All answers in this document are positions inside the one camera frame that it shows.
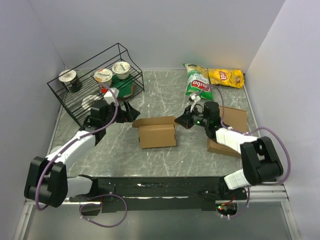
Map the dark yogurt cup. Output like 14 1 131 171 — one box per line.
58 69 82 93

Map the green snack packet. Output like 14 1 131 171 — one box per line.
111 75 133 98

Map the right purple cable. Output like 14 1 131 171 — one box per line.
189 85 291 218

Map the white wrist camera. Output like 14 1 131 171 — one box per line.
189 93 201 112
101 87 120 104

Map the orange Chobani yogurt cup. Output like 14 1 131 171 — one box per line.
93 68 113 87

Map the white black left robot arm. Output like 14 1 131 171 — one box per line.
24 99 141 211

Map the aluminium rail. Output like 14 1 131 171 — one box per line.
24 185 290 206

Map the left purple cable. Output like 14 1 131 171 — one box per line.
34 83 128 228

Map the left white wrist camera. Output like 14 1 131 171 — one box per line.
101 87 120 104

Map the yellow Lays chips bag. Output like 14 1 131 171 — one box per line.
208 68 245 89

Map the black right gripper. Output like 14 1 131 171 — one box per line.
174 104 210 130

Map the purple cable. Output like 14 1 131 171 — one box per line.
189 85 291 218
34 83 128 228

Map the white ring yogurt cup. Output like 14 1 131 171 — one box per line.
81 94 100 112

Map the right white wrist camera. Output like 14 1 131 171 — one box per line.
189 93 201 112

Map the green Chuba chips bag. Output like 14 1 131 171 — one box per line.
183 63 214 101

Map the black wire rack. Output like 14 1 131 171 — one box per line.
47 43 145 126

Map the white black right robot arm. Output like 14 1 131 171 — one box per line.
174 101 284 200

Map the folded brown cardboard box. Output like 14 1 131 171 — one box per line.
207 107 255 158

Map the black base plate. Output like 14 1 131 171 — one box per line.
69 176 248 213

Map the green Chobani yogurt cup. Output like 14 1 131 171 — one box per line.
112 61 131 80

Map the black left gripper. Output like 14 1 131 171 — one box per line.
102 100 140 127

